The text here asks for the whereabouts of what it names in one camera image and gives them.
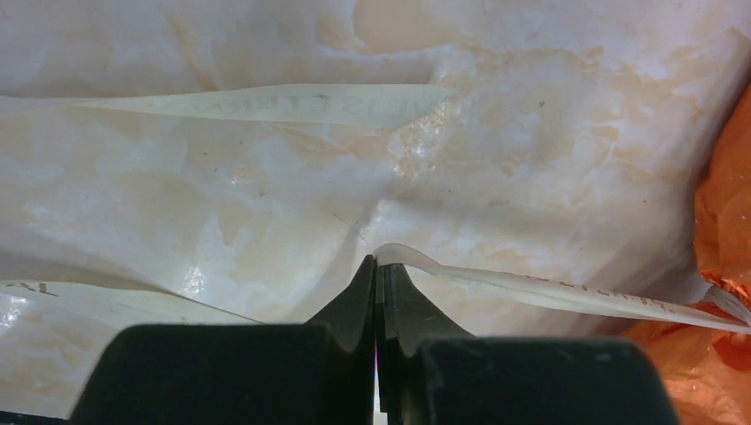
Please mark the orange yellow wrapping paper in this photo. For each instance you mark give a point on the orange yellow wrapping paper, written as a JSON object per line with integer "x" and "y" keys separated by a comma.
{"x": 706, "y": 372}

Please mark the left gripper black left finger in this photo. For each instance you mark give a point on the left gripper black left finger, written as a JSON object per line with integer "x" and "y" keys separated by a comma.
{"x": 317, "y": 372}

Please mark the cream printed ribbon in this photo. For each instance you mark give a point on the cream printed ribbon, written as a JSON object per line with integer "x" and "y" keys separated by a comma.
{"x": 366, "y": 105}

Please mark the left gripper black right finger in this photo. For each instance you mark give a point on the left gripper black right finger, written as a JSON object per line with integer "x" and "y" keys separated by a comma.
{"x": 433, "y": 371}

